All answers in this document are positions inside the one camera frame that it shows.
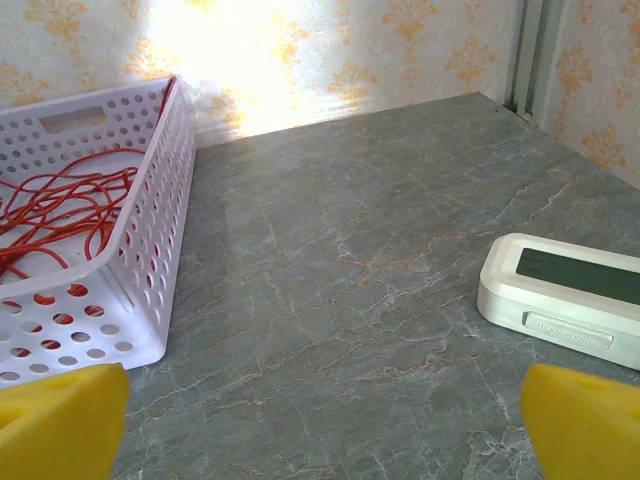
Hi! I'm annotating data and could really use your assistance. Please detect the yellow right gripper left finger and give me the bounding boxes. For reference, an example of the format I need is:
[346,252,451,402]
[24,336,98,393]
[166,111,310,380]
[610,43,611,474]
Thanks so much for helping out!
[0,363,130,480]

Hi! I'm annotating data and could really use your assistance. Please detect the white digital clock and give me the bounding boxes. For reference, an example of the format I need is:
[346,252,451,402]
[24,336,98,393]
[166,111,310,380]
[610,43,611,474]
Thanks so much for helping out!
[476,232,640,372]

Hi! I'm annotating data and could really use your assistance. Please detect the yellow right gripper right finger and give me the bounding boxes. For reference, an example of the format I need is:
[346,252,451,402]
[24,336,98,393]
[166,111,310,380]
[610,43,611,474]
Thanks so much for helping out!
[519,363,640,480]

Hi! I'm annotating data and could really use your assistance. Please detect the lilac perforated plastic basket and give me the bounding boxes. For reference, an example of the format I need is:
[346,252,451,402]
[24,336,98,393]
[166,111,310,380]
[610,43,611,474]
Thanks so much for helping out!
[0,73,197,390]

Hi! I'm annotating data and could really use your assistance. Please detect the aluminium frame post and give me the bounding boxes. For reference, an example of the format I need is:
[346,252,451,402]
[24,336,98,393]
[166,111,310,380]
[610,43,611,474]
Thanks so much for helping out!
[504,0,569,121]

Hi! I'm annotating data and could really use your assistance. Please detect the red cable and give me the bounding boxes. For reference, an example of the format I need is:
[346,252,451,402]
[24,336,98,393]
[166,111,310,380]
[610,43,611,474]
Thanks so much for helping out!
[0,77,177,359]

